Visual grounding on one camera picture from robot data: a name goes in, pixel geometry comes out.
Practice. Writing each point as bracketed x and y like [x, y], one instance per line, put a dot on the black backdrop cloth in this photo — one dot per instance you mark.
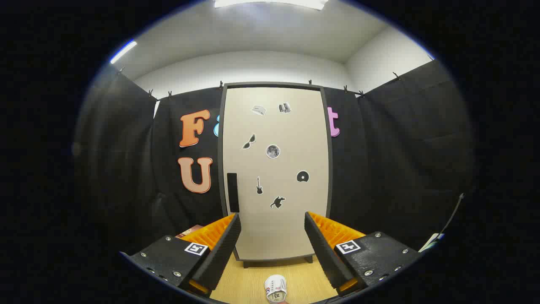
[379, 169]

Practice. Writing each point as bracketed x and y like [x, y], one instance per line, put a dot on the beige shoe cabinet door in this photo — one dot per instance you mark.
[278, 228]

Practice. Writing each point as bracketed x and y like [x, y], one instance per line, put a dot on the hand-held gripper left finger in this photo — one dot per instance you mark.
[219, 253]

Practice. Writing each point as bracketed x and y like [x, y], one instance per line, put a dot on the grey shoe cabinet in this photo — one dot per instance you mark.
[220, 160]

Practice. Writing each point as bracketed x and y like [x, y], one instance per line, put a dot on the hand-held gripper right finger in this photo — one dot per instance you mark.
[325, 253]

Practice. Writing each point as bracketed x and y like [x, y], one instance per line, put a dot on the white flat object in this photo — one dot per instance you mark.
[431, 242]

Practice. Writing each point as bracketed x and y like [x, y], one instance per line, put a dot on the thin black stand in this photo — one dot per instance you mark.
[452, 213]

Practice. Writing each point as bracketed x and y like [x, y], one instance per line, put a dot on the wide ceiling light panel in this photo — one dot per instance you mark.
[270, 3]

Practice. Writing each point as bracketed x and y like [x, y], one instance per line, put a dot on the brown book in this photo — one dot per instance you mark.
[190, 231]

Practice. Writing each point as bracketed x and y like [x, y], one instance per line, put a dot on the narrow ceiling light strip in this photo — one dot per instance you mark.
[123, 52]

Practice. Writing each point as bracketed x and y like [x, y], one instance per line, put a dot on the white shoe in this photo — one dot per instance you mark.
[275, 287]

